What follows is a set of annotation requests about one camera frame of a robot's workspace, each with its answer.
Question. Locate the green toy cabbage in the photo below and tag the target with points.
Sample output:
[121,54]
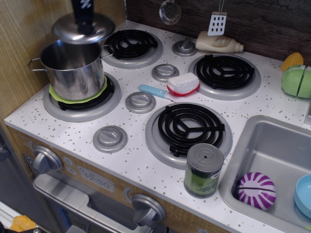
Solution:
[296,81]

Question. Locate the grey stovetop knob front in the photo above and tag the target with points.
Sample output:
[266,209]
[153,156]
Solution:
[110,139]

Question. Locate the steel pot lid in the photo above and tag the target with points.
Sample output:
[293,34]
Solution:
[72,31]

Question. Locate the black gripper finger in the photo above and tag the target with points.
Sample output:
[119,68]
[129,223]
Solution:
[84,14]

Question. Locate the back right black burner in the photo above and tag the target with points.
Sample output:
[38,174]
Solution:
[224,72]

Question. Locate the front left black burner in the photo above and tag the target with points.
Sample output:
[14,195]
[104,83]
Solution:
[105,94]

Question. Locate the purple white striped ball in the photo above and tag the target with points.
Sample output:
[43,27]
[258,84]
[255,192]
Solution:
[257,190]

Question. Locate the grey stovetop knob back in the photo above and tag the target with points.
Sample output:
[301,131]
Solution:
[184,48]

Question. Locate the oven clock display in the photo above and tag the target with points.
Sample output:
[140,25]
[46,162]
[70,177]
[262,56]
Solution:
[96,179]

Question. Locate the metal skimmer spoon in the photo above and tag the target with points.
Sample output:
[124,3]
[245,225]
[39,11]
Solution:
[170,12]

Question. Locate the yellow object on floor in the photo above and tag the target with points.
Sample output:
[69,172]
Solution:
[22,223]

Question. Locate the white slotted spatula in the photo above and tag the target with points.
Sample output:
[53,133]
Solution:
[217,21]

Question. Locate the back left black burner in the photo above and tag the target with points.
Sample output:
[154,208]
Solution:
[130,44]

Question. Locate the grey stovetop knob upper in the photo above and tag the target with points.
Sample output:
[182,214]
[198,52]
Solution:
[163,72]

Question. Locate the steel pot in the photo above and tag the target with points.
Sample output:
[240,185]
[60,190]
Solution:
[75,72]

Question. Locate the grey sink basin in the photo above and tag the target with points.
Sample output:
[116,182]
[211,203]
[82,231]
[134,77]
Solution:
[280,151]

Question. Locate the cream toy bottle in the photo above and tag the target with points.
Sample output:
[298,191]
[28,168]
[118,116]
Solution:
[217,43]

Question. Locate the light blue bowl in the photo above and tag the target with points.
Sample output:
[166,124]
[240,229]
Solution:
[302,195]

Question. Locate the left oven dial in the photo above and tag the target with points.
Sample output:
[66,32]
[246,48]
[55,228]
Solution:
[46,160]

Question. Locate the black burner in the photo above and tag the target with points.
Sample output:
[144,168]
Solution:
[224,72]
[130,44]
[105,94]
[184,125]

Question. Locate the grey oven door handle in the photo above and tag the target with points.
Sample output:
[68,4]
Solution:
[77,201]

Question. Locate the grey stovetop knob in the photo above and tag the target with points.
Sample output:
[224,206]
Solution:
[184,48]
[163,72]
[140,102]
[110,139]

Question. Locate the oven dial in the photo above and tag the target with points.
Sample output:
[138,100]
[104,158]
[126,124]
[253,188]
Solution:
[46,160]
[148,211]

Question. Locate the grey stovetop knob middle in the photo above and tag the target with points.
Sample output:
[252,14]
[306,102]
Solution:
[140,102]

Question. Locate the green round mat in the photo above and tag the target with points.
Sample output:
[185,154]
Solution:
[58,98]

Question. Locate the yellow toy corn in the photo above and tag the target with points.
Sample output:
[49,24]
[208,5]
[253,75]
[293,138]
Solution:
[292,60]

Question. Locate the front right black burner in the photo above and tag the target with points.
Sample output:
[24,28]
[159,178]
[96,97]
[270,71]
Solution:
[184,125]

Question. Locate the green toy can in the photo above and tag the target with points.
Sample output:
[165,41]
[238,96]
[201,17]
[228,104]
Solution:
[203,167]

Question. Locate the right oven dial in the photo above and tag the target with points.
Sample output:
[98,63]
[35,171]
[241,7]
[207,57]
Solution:
[148,211]

